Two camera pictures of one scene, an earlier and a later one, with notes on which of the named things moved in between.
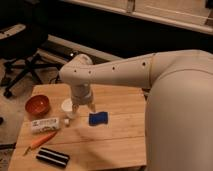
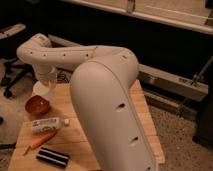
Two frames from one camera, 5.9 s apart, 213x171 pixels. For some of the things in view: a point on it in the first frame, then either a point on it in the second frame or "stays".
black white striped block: [53, 157] stays
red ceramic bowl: [37, 104] stays
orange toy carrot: [38, 142] stays
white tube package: [45, 124] stays
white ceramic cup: [67, 107] to [41, 89]
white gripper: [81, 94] to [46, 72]
